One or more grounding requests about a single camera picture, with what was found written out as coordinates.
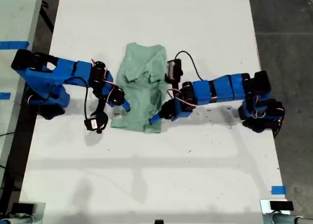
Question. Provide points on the arm camera stalk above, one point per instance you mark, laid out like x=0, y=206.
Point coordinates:
x=174, y=85

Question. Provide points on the black stand leg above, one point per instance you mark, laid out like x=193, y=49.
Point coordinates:
x=49, y=20

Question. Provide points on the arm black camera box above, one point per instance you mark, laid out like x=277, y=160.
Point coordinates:
x=94, y=122
x=174, y=70

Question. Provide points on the long blue tape strip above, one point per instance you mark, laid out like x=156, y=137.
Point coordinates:
x=14, y=45

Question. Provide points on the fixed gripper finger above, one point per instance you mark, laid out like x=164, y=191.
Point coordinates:
x=156, y=118
x=126, y=106

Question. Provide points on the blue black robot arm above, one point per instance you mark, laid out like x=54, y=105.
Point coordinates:
x=73, y=71
x=220, y=87

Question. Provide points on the blue tape piece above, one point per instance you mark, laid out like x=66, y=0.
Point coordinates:
x=5, y=96
x=278, y=189

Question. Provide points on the pale side table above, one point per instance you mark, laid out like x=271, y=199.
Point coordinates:
x=14, y=18

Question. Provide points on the pale green T-shirt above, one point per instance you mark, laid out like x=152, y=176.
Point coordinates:
x=137, y=99

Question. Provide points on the small black box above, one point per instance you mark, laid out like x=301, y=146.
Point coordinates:
x=281, y=205
x=23, y=207

